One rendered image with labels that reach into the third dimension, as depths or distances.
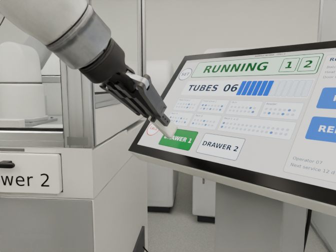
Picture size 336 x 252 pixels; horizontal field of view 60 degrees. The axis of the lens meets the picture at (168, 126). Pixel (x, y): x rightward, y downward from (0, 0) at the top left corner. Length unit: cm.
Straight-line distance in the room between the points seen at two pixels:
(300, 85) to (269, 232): 29
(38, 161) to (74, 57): 48
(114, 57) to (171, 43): 350
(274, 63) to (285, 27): 338
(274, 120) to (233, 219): 25
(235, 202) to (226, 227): 7
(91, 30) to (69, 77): 40
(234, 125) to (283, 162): 13
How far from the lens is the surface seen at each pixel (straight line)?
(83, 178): 86
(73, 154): 85
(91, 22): 45
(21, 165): 91
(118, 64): 48
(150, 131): 70
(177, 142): 62
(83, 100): 83
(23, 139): 91
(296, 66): 61
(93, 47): 45
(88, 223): 91
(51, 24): 43
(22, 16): 44
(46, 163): 87
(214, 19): 396
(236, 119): 58
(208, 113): 62
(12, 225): 101
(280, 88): 59
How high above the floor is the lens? 111
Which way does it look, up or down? 8 degrees down
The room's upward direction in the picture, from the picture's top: straight up
